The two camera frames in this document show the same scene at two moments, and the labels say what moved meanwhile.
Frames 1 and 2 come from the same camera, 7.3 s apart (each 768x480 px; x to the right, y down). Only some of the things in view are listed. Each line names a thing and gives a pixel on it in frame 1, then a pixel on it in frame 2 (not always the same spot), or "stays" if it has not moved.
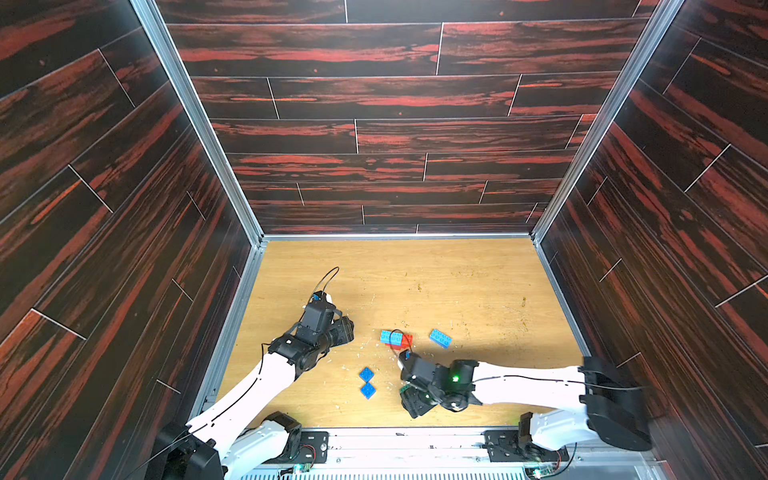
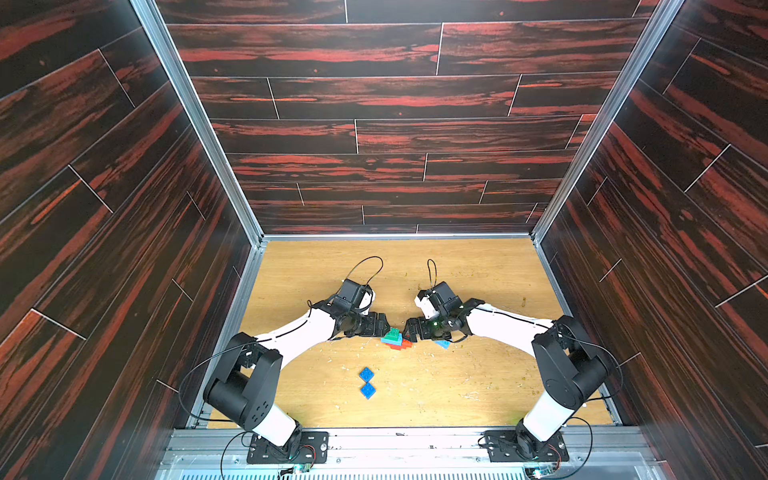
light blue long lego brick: [396, 338] stays
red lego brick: [405, 345] stays
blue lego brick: [366, 374] stays
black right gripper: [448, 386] -> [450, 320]
